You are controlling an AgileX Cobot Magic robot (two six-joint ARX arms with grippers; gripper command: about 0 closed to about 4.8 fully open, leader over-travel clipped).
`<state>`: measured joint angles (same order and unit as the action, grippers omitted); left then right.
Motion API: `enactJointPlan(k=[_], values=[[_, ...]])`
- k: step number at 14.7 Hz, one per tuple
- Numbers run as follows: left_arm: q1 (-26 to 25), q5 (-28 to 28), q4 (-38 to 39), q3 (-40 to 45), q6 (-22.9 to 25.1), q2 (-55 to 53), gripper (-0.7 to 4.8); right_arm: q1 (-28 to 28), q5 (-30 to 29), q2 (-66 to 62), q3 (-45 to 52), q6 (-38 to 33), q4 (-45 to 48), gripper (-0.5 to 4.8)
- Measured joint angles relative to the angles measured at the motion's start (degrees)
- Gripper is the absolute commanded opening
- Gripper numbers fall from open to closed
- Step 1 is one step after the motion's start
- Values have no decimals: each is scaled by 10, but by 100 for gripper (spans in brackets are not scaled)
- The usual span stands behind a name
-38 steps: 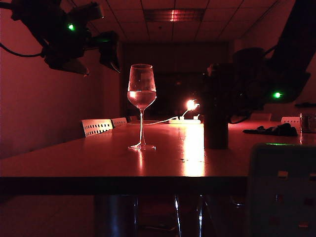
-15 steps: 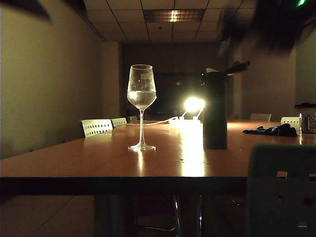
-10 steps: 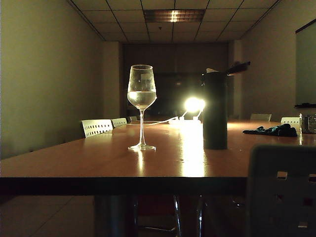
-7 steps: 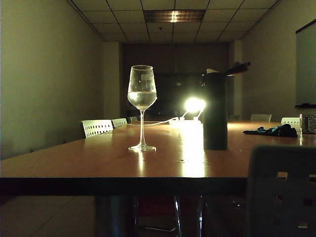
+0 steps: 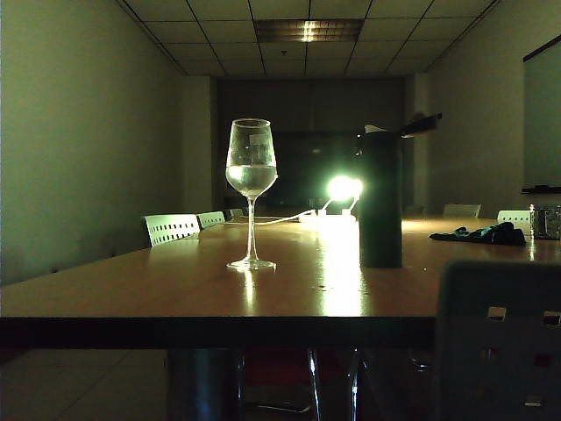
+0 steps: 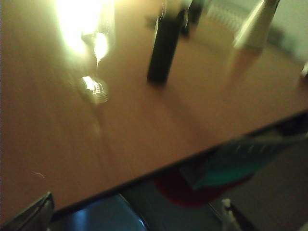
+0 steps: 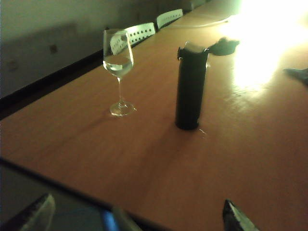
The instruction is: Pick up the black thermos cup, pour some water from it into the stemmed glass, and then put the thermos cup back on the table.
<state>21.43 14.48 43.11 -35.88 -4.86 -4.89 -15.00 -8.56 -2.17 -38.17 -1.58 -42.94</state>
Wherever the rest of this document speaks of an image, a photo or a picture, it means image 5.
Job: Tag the black thermos cup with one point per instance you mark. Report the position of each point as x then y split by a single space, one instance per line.
380 201

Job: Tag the clear stemmed wine glass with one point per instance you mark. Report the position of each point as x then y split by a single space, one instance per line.
251 180

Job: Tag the white power strip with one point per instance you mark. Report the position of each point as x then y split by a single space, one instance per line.
337 215

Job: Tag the red chair seat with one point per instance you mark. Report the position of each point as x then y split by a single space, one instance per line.
285 368

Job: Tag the chrome chair leg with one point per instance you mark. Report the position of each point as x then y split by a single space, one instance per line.
356 386
315 386

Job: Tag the ceiling grille light fixture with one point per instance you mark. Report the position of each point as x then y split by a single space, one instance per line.
309 30

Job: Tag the dark table leg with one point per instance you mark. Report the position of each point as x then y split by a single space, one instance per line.
203 386

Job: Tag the dark crumpled cloth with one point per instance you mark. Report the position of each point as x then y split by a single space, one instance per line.
482 234

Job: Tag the large white slotted-back chair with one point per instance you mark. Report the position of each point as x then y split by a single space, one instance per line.
499 342

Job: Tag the wall whiteboard with tray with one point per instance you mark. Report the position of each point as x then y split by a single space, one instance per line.
543 123

